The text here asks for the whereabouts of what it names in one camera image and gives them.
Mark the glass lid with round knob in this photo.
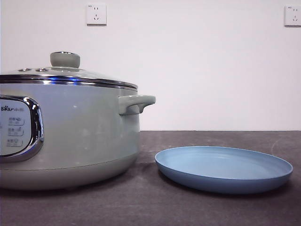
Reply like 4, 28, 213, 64
0, 51, 138, 89

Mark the white wall socket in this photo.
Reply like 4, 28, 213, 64
86, 3, 107, 26
284, 5, 301, 27

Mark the pale green electric steamer pot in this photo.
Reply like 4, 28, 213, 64
0, 80, 156, 191

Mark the blue round plate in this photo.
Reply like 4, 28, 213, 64
154, 145, 294, 195

